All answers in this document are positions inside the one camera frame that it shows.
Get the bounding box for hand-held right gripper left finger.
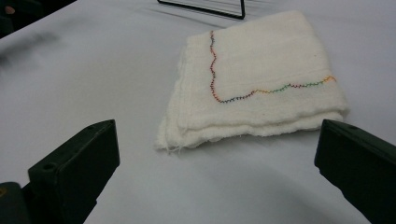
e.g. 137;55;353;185
27;119;121;224

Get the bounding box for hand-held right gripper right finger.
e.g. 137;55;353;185
314;119;396;224

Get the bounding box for white towel with colourful stitching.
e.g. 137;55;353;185
154;9;349;153

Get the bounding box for black metal wire rack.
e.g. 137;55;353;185
157;0;247;21

